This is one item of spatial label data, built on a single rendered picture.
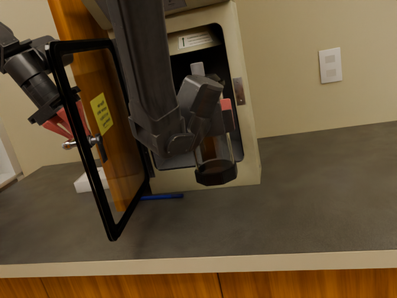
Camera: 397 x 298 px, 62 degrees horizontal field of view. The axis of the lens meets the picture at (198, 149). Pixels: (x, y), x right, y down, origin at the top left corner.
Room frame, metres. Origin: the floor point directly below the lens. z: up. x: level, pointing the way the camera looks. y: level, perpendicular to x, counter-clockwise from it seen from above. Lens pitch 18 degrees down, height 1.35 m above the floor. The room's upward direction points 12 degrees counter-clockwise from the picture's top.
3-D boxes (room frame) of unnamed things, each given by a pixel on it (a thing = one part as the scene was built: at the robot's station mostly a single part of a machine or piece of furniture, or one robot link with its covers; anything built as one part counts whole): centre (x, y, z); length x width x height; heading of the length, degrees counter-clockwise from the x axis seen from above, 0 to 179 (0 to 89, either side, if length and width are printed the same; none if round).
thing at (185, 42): (0.96, -0.04, 1.34); 0.18 x 0.18 x 0.05
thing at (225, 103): (0.69, -0.05, 1.18); 0.09 x 0.07 x 0.07; 165
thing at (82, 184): (1.09, 0.34, 0.96); 0.16 x 0.12 x 0.04; 80
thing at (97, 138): (0.64, 0.19, 1.18); 0.02 x 0.02 x 0.06; 80
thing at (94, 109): (0.74, 0.19, 1.19); 0.30 x 0.01 x 0.40; 170
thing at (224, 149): (0.74, -0.03, 1.14); 0.11 x 0.11 x 0.21
